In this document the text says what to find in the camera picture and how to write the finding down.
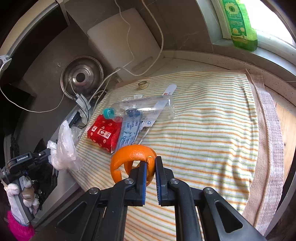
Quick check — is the clear plastic bag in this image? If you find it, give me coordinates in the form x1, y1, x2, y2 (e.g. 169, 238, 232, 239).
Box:
47, 120, 83, 171

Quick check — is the orange peel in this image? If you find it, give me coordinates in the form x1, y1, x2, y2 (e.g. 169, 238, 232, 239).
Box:
110, 145, 157, 186

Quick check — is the white gloved left hand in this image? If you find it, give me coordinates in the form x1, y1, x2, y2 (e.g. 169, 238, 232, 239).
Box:
2, 176, 40, 226

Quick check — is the red tissue pack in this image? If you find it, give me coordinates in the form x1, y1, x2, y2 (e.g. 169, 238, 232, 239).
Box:
87, 114, 122, 153

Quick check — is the striped towel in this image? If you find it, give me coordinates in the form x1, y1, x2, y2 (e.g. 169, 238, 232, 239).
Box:
70, 71, 259, 240

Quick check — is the blue white wrapper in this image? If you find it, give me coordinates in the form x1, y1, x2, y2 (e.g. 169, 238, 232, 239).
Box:
115, 110, 156, 152

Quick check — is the white power strip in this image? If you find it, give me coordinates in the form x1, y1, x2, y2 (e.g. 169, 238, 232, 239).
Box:
75, 94, 89, 115

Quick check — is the clear plastic bottle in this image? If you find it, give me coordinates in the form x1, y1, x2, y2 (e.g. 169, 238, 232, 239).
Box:
103, 95, 175, 122

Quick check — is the steel pot lid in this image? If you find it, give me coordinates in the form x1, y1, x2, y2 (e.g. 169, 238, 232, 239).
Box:
60, 55, 104, 99

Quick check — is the white cutting board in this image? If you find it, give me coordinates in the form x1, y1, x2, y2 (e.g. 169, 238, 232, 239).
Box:
87, 8, 160, 81

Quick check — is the green dish soap bottle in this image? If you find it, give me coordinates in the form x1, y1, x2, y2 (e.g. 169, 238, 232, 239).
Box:
221, 0, 258, 52

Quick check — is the white charging cable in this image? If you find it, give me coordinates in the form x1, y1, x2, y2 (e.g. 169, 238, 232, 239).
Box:
0, 78, 79, 114

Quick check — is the white thick cable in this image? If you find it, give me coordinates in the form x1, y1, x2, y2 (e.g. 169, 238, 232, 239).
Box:
87, 0, 165, 107

